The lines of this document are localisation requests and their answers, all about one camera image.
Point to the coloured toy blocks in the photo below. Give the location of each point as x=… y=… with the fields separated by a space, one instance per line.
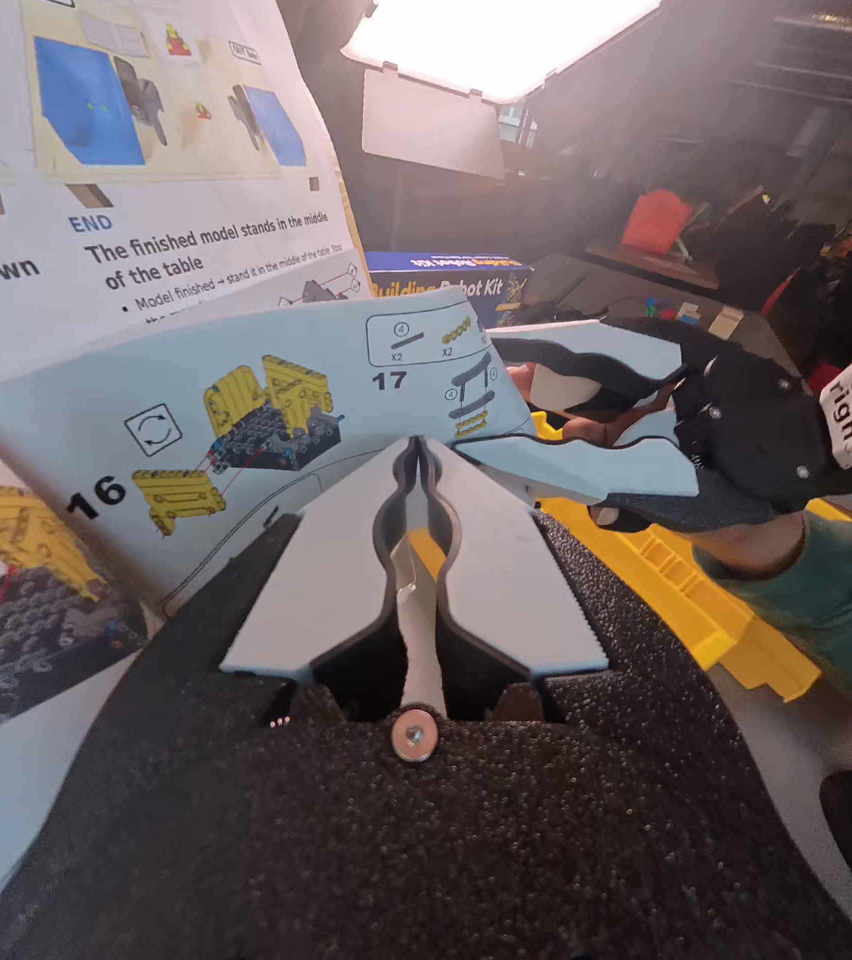
x=669 y=309

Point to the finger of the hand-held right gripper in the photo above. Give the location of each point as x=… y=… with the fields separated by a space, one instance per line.
x=605 y=349
x=620 y=472

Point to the person's right hand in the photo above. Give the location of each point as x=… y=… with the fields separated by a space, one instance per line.
x=620 y=424

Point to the person's right forearm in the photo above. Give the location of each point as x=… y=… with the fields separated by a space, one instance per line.
x=830 y=600

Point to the yellow divided parts bin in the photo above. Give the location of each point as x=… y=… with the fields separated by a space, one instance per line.
x=695 y=592

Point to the laminated instruction sheet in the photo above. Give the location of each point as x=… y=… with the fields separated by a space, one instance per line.
x=171 y=247

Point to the robot kit box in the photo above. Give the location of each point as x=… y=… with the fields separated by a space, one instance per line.
x=426 y=266

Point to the orange fabric item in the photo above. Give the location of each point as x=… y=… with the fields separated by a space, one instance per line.
x=654 y=221

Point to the lego instruction booklet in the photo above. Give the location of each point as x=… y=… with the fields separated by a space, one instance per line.
x=246 y=360

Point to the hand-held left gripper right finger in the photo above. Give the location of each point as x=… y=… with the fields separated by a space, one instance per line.
x=523 y=600

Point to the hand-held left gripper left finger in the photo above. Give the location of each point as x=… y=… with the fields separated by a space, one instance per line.
x=306 y=600

